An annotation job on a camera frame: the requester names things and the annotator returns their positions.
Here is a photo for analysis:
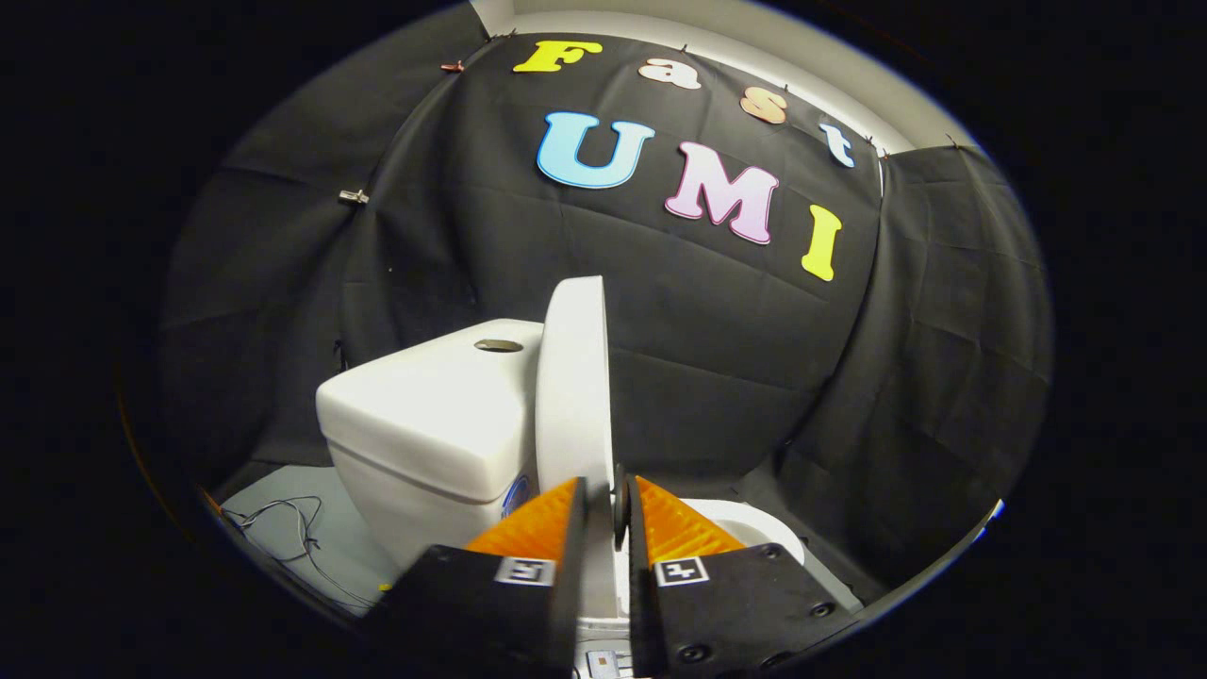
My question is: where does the thin black cable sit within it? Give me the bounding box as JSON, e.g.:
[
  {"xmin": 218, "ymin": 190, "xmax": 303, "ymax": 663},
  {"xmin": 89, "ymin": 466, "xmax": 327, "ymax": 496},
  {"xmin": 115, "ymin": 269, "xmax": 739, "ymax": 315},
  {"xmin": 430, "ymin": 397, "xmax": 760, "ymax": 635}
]
[{"xmin": 226, "ymin": 495, "xmax": 378, "ymax": 609}]

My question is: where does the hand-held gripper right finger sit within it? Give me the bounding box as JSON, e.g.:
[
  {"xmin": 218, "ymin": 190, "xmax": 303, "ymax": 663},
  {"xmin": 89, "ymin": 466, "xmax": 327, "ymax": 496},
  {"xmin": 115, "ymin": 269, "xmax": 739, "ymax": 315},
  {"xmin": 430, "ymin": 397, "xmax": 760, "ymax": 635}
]
[{"xmin": 627, "ymin": 474, "xmax": 861, "ymax": 679}]

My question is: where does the white toilet seat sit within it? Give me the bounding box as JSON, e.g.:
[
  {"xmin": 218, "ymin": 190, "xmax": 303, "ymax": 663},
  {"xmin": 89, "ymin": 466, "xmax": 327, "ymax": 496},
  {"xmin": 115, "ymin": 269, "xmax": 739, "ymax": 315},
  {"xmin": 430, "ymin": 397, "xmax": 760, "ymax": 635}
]
[{"xmin": 679, "ymin": 498, "xmax": 807, "ymax": 567}]

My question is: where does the black backdrop cloth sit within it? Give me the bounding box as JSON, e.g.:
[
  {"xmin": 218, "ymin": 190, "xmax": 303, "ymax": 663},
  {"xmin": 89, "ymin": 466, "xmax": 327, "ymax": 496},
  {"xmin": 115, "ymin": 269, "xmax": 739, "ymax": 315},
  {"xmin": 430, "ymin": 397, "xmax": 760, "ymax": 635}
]
[{"xmin": 160, "ymin": 9, "xmax": 1052, "ymax": 604}]

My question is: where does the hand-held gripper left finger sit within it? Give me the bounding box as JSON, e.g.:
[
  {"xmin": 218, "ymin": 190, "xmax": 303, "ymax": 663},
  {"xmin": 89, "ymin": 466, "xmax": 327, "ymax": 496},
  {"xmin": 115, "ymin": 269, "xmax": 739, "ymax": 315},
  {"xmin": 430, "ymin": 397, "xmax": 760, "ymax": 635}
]
[{"xmin": 363, "ymin": 476, "xmax": 588, "ymax": 679}]

